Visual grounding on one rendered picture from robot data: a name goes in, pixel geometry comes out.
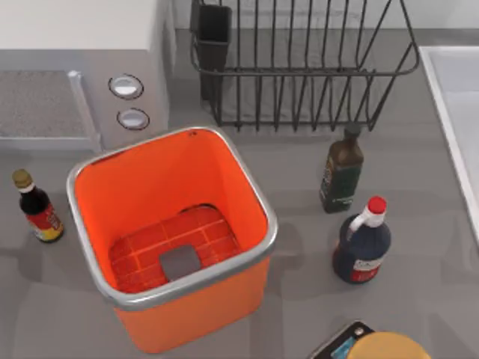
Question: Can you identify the yellow round lid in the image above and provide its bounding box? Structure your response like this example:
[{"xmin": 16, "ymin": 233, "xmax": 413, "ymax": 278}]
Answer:
[{"xmin": 348, "ymin": 331, "xmax": 433, "ymax": 359}]

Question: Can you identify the small white microwave knob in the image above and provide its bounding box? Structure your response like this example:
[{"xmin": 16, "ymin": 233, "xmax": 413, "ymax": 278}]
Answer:
[{"xmin": 116, "ymin": 107, "xmax": 150, "ymax": 131}]

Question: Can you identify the orange bin with grey rim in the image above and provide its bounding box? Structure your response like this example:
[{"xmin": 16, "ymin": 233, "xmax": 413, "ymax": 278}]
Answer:
[{"xmin": 66, "ymin": 126, "xmax": 279, "ymax": 355}]

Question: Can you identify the microwave door handle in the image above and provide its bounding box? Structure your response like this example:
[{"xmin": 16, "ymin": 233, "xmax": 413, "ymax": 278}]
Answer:
[{"xmin": 67, "ymin": 70, "xmax": 103, "ymax": 153}]

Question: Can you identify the dark bottle with red cap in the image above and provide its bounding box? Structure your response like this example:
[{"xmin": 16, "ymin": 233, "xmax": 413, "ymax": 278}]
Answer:
[{"xmin": 332, "ymin": 196, "xmax": 392, "ymax": 285}]

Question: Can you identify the pale microwave oven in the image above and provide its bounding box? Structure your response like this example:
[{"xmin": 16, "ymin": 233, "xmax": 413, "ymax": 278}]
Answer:
[{"xmin": 0, "ymin": 0, "xmax": 170, "ymax": 153}]

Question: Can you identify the large white microwave knob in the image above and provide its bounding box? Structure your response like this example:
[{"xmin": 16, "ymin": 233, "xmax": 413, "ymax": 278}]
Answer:
[{"xmin": 108, "ymin": 73, "xmax": 144, "ymax": 101}]

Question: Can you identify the dark grey cutlery holder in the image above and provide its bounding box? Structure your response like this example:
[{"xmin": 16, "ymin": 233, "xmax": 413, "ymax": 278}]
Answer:
[{"xmin": 190, "ymin": 0, "xmax": 233, "ymax": 101}]

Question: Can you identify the black kitchen scale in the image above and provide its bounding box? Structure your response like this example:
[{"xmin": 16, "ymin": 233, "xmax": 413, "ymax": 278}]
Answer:
[{"xmin": 305, "ymin": 320, "xmax": 376, "ymax": 359}]

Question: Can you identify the dark wire dish rack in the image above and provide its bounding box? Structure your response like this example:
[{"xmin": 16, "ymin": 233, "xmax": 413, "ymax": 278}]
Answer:
[{"xmin": 189, "ymin": 0, "xmax": 420, "ymax": 133}]

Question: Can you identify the dark green oil bottle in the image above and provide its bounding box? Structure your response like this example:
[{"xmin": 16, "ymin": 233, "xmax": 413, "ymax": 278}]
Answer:
[{"xmin": 319, "ymin": 123, "xmax": 365, "ymax": 215}]

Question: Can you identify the small dark sauce bottle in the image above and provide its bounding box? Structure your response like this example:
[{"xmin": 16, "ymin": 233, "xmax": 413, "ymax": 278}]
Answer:
[{"xmin": 11, "ymin": 168, "xmax": 65, "ymax": 244}]

